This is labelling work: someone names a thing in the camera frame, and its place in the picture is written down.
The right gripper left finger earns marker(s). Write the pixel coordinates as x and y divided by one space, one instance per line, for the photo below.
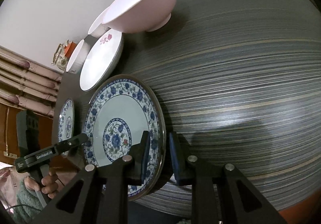
100 194

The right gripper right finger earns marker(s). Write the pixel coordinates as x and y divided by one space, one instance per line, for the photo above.
220 194

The green fleece sleeve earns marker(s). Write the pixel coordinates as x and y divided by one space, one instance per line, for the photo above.
28 205

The white bowl black lettering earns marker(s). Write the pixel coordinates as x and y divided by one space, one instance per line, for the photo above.
78 57

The floral ceramic teapot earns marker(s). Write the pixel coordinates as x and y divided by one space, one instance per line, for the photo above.
59 58

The person left hand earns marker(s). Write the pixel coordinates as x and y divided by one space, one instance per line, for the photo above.
49 183

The large blue floral plate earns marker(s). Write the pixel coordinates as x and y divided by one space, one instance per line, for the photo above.
66 121

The brown wooden cabinet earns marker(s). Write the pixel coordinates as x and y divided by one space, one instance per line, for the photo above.
9 141

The small blue floral plate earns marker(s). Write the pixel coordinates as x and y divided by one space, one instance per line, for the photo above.
119 112

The white plate pink roses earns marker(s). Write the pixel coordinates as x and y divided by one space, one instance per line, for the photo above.
102 59

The orange lidded tea cup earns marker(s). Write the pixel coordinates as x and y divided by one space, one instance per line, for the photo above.
69 48

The white ribbed bowl pink base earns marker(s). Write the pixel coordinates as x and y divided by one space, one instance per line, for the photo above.
97 29

